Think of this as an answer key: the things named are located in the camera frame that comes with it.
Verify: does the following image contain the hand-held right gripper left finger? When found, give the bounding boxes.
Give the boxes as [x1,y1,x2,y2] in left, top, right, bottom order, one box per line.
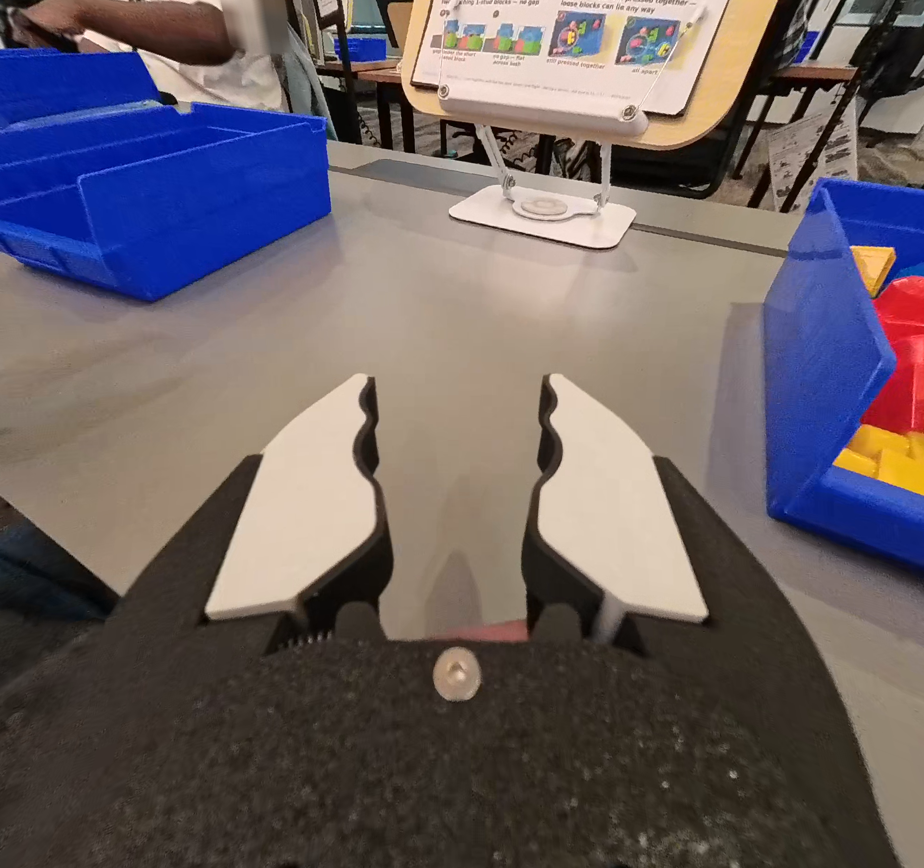
[204,375,394,641]

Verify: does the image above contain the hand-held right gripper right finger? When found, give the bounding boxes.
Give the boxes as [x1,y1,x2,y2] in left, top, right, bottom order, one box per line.
[521,373,710,645]

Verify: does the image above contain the grey desk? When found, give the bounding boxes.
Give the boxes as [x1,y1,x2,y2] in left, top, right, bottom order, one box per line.
[0,140,924,868]

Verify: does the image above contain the person's blue jeans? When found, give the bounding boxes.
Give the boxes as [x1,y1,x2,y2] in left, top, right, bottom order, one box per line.
[0,521,121,623]

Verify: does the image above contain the person's dark sweatshirt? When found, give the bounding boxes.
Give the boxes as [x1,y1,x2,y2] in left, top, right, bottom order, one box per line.
[0,611,116,710]

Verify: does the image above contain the denim jacket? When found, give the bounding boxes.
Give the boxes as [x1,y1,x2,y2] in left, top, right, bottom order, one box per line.
[285,23,337,141]

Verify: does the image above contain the instruction sheet on stand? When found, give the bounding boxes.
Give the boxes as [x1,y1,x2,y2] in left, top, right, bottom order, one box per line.
[399,0,804,152]

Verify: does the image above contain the clear framed instruction sheet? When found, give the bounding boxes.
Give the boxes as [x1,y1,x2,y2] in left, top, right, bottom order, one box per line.
[410,0,755,141]

